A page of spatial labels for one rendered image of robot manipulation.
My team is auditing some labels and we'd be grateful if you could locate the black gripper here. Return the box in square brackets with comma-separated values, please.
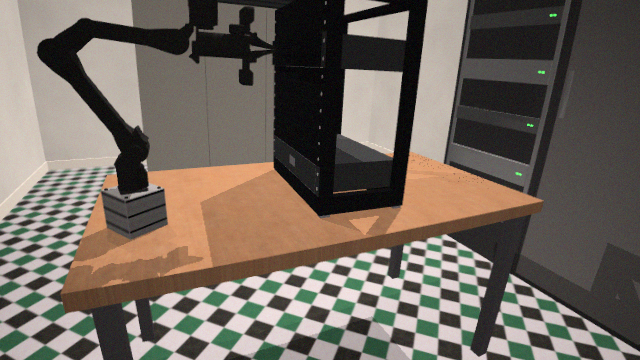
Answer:
[218, 6, 279, 86]

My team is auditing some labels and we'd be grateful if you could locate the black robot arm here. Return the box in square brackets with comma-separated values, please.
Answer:
[37, 0, 251, 195]

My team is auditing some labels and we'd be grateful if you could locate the black server rack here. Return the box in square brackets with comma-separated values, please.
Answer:
[272, 0, 428, 218]

